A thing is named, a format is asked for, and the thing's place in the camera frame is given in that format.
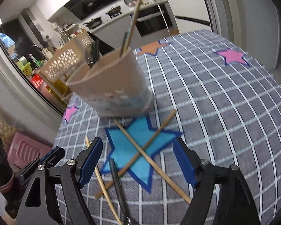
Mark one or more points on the thick bamboo chopstick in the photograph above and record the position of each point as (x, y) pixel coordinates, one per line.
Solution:
(105, 193)

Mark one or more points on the bag of dried beans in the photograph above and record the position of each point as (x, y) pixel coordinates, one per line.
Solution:
(7, 132)

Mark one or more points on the black handled clear spoon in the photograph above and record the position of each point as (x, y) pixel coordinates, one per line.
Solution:
(124, 208)

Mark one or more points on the beige plastic utensil holder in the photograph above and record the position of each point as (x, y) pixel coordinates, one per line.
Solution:
(115, 86)

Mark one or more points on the beige flower storage rack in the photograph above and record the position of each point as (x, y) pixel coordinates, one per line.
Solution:
(57, 71)

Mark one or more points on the white refrigerator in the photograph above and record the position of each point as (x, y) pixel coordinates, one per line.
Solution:
(190, 15)

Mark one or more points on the black built-in oven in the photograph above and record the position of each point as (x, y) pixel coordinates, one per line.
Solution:
(153, 19)

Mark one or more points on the blue patterned chopstick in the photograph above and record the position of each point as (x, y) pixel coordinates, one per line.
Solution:
(127, 38)

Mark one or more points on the red plastic basket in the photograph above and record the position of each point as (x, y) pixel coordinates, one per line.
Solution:
(38, 82)

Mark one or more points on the black wok on stove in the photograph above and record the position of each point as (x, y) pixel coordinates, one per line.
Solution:
(93, 23)

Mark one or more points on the pink plastic stool stack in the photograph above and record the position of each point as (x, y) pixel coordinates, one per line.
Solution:
(24, 150)

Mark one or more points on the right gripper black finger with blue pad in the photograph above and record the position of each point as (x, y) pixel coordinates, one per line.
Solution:
(236, 204)
(49, 160)
(39, 204)

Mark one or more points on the black range hood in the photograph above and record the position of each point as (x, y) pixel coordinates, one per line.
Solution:
(83, 8)

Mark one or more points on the grey checked star tablecloth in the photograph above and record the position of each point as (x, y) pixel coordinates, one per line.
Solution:
(229, 114)

